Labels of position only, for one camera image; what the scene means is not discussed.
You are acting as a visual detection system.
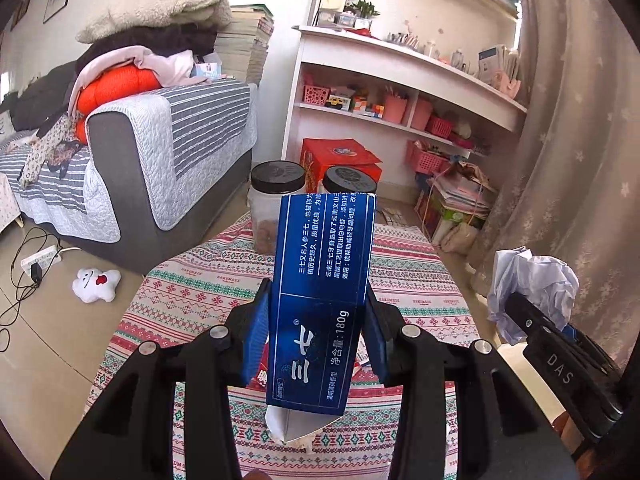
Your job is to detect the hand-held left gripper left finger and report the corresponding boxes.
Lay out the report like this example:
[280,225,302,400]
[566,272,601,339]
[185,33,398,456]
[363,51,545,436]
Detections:
[50,279,272,480]

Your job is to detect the sheet of small tiles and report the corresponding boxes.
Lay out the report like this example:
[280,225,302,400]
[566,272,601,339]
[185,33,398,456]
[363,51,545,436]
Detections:
[377,205,407,227]

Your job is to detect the grey sofa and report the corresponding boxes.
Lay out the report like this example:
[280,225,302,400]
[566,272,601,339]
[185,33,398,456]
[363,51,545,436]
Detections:
[0,60,258,277]

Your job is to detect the dark grey sofa cushion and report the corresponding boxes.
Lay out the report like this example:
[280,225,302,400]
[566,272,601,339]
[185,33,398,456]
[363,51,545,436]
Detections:
[9,60,77,132]

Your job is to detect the white plush toy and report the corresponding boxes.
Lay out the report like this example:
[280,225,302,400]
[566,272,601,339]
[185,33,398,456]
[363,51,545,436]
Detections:
[72,267,122,304]

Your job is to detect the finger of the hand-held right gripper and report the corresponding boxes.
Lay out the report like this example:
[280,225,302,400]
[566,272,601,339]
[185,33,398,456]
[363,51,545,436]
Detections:
[505,291,550,342]

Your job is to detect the orange cushion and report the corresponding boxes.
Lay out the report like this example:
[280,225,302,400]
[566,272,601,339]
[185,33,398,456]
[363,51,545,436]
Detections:
[74,65,164,144]

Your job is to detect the pile of papers and boxes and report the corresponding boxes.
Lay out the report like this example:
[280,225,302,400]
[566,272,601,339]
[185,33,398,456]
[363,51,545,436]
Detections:
[414,160,499,246]

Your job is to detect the colourful puzzle cubes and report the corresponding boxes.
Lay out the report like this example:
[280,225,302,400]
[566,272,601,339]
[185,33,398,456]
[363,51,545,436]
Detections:
[350,95,386,119]

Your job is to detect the white paper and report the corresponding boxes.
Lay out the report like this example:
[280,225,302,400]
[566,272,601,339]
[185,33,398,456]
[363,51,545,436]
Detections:
[487,246,581,346]

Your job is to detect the clear jar with crackers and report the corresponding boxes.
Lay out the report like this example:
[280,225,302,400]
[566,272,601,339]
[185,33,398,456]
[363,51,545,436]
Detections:
[321,165,379,196]

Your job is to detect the red cardboard box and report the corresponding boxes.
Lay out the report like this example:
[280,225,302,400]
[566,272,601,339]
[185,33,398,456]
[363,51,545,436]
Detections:
[299,138,384,196]

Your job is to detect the white bookshelf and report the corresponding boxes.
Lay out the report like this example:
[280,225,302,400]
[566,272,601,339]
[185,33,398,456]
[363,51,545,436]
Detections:
[280,0,529,162]

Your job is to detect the blue toothpaste box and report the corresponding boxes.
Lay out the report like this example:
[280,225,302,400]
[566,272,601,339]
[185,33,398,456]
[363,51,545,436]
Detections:
[264,192,377,447]

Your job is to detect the pink pen cup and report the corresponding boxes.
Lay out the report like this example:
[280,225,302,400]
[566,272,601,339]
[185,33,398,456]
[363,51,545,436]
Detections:
[384,91,409,124]

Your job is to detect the floral garment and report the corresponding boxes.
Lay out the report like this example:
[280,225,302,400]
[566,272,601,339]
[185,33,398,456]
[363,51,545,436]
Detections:
[17,112,84,189]

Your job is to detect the patterned striped tablecloth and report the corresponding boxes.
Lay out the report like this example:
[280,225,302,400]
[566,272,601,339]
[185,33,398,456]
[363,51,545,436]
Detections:
[85,207,501,480]

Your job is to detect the cream fleece blanket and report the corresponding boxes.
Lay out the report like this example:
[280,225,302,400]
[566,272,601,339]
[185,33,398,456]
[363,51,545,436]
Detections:
[75,0,234,44]

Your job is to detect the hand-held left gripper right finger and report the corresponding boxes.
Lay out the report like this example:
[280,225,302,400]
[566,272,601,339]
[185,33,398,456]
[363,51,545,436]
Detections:
[365,284,576,480]

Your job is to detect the dark brown blanket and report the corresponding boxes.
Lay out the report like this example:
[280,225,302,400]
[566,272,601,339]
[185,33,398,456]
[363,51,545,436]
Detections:
[75,26,219,70]

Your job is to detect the upright books and folders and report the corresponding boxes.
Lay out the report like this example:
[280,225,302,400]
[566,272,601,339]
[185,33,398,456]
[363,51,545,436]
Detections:
[477,45,524,99]

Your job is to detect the clear jar with brown snacks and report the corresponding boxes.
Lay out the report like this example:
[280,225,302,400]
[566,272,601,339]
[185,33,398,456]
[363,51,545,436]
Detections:
[248,161,307,256]

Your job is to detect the grey floral curtain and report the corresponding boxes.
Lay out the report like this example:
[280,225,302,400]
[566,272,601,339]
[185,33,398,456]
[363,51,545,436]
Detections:
[467,0,640,372]

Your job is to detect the stack of books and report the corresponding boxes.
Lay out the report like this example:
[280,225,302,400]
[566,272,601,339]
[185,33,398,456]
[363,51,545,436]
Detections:
[215,5,275,84]

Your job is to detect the black cable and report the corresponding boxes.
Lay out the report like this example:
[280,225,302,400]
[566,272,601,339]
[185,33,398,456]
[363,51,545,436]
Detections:
[0,226,77,352]

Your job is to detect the striped grey quilted sofa cover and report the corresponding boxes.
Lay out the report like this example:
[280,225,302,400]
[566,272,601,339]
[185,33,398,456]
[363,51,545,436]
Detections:
[0,80,258,242]

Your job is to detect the white power strip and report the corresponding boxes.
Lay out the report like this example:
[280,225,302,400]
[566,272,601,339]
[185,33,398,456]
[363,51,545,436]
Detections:
[20,245,64,274]

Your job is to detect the small pink basket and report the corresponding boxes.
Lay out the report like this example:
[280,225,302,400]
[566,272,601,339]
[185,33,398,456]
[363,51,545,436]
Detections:
[425,115,454,139]

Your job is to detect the large pink basket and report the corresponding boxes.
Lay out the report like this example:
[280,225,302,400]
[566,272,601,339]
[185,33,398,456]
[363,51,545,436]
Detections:
[406,140,451,174]

